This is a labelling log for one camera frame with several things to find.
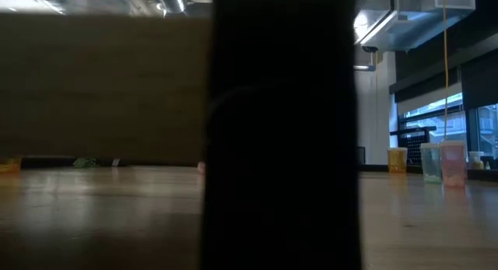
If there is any black aluminium table frame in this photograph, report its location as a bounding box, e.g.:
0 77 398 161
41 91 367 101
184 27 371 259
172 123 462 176
21 156 498 182

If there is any yellow hanging cord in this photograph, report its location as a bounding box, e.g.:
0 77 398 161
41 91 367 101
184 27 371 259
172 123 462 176
442 0 450 142

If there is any clear pink plastic cup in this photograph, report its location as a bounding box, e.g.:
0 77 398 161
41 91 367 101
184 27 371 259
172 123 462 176
439 140 468 188

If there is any large orange medicine bottle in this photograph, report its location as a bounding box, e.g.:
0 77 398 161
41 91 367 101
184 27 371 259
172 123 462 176
0 156 23 174

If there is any clear teal plastic cup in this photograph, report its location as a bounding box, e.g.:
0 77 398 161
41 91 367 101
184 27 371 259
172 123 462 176
419 142 444 184

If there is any black perforated cart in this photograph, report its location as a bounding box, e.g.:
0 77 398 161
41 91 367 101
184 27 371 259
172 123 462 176
390 125 437 167

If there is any rectangular silver ceiling duct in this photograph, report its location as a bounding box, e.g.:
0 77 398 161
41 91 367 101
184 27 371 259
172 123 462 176
352 0 476 53

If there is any small potted green plant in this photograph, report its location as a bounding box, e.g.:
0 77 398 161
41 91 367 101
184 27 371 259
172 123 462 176
72 156 98 169

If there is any large window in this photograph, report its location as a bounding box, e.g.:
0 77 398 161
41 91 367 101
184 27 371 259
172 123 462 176
396 91 498 159

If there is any white background bottle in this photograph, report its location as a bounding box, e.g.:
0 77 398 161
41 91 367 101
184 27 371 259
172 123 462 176
468 150 486 170

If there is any black window blind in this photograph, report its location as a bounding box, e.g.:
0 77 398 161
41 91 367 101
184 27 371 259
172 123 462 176
461 63 498 110

